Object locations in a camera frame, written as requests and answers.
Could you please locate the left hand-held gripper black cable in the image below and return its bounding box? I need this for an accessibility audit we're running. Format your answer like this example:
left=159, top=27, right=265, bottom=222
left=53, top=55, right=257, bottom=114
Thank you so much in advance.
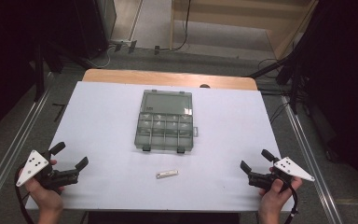
left=14, top=167, right=35, bottom=224

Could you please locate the black floor cable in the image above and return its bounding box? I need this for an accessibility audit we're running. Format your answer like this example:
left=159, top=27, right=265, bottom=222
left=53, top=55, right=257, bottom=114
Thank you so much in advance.
left=256, top=57, right=293, bottom=125

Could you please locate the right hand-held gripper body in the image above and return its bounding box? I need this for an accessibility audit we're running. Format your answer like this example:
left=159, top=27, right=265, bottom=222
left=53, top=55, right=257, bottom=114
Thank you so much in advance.
left=247, top=156, right=316, bottom=192

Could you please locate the clear grey plastic organizer box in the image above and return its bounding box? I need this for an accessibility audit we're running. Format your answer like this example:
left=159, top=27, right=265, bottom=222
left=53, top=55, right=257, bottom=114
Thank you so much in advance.
left=133, top=89, right=200, bottom=154

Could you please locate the black bracket on floor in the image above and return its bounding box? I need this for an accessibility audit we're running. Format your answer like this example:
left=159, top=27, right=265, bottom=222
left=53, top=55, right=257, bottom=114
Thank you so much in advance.
left=51, top=103, right=67, bottom=123

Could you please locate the white table board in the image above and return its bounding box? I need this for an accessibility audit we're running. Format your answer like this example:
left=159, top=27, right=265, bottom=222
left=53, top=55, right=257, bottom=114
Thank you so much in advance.
left=25, top=80, right=295, bottom=213

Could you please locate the right hand-held gripper black cable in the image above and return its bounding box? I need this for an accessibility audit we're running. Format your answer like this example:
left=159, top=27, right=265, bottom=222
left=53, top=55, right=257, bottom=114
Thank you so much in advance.
left=279, top=177, right=300, bottom=224

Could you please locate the hand-held gripper black cable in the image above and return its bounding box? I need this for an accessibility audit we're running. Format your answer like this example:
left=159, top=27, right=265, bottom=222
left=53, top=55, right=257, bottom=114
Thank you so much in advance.
left=14, top=167, right=35, bottom=224
left=279, top=177, right=300, bottom=224

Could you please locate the aluminium floor rail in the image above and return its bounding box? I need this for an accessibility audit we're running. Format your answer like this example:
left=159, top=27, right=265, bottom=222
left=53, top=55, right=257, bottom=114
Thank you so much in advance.
left=0, top=73, right=55, bottom=214
left=280, top=94, right=345, bottom=224

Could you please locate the black hanging cable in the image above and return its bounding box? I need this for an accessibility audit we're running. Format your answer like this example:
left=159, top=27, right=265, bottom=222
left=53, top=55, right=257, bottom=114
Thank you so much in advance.
left=154, top=0, right=192, bottom=56

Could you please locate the black tripod stand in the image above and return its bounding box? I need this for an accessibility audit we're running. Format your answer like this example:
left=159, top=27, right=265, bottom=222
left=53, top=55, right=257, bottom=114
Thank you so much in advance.
left=246, top=18, right=316, bottom=116

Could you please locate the white floor cable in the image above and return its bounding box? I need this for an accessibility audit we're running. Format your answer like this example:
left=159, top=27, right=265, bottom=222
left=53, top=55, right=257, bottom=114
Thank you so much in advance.
left=86, top=46, right=117, bottom=70

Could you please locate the white power strip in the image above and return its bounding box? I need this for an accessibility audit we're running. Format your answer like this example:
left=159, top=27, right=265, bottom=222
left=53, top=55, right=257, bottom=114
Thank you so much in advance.
left=107, top=38, right=138, bottom=53

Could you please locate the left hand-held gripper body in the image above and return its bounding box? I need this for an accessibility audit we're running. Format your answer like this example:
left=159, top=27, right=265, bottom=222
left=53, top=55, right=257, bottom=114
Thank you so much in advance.
left=15, top=149, right=79, bottom=191

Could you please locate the person's right hand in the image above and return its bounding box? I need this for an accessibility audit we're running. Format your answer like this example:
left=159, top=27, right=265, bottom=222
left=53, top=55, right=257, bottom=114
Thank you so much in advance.
left=258, top=176, right=304, bottom=214

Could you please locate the person's left hand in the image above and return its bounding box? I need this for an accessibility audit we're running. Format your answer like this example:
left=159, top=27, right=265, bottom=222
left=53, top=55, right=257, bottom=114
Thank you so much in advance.
left=23, top=176, right=66, bottom=215

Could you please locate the wooden table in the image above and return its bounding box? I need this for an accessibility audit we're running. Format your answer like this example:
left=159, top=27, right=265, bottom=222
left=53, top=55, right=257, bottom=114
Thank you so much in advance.
left=81, top=68, right=258, bottom=91

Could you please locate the light wooden frame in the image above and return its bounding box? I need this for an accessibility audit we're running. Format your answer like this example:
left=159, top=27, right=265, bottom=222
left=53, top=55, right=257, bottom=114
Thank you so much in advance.
left=169, top=0, right=320, bottom=61

